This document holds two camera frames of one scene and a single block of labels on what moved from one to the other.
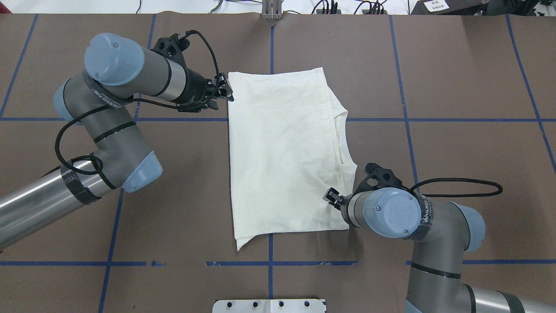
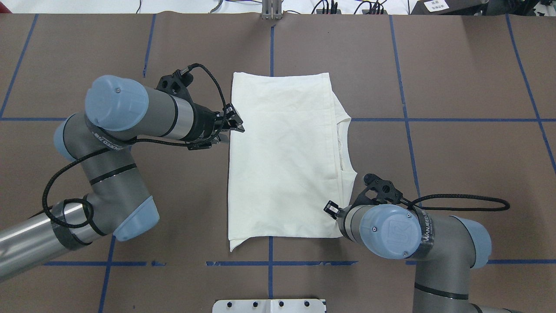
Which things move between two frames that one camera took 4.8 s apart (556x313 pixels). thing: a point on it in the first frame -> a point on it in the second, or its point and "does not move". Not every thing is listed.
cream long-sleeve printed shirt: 289,144 does not move
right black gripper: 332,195 -> 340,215
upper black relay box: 320,11 does not move
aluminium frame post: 272,10 does not move
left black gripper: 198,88 -> 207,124
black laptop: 447,7 does not move
